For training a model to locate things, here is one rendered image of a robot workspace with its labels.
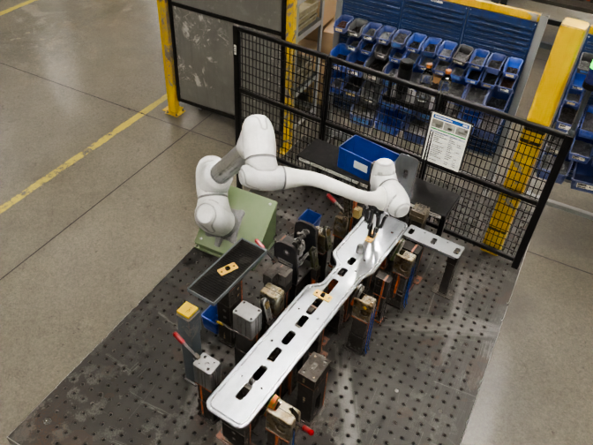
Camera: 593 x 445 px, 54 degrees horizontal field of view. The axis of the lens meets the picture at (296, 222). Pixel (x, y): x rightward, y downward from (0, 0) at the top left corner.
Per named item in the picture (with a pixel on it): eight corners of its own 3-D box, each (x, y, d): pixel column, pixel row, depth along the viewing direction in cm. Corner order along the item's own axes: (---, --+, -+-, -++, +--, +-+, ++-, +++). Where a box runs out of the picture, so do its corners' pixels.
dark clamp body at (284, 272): (284, 337, 277) (287, 282, 252) (261, 324, 282) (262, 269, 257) (296, 322, 284) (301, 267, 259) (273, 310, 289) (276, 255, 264)
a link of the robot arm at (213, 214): (207, 238, 308) (190, 232, 287) (206, 205, 311) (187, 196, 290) (236, 234, 304) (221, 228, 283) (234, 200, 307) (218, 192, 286)
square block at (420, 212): (411, 266, 316) (424, 215, 292) (398, 260, 319) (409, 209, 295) (417, 257, 322) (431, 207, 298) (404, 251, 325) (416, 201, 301)
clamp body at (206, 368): (213, 429, 241) (209, 379, 217) (192, 415, 245) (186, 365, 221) (228, 411, 247) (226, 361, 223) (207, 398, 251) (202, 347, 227)
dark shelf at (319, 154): (444, 221, 299) (445, 216, 297) (296, 159, 333) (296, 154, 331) (459, 199, 313) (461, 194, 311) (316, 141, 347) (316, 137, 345)
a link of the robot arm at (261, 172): (287, 186, 241) (284, 154, 243) (243, 186, 235) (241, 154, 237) (278, 194, 253) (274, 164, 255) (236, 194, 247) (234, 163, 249)
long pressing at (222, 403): (249, 437, 208) (249, 434, 207) (199, 404, 217) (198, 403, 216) (410, 225, 297) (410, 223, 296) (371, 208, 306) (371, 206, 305)
